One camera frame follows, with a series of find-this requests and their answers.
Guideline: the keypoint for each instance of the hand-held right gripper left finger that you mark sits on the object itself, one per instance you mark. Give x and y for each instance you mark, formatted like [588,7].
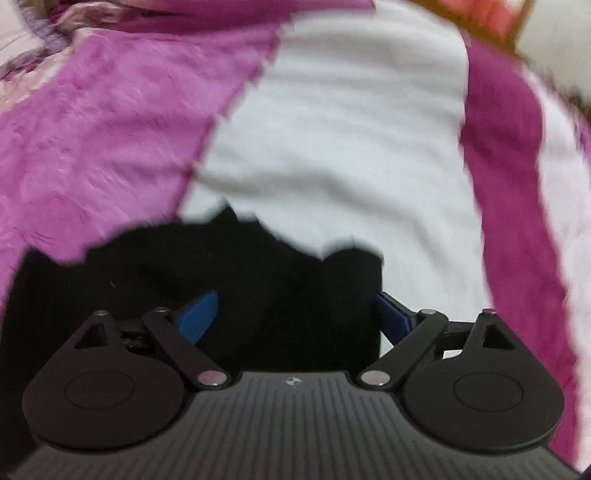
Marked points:
[198,318]

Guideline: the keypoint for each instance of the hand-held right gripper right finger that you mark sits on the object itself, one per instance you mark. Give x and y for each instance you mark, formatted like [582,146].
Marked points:
[392,318]

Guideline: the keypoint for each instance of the black garment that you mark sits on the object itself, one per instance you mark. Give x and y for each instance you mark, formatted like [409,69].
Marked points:
[277,300]

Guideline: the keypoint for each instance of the purple and white bedspread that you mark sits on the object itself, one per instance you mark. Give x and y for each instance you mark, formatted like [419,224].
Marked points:
[346,138]

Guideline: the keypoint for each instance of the orange and white curtain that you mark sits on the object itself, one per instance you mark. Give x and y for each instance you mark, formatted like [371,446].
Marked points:
[480,11]

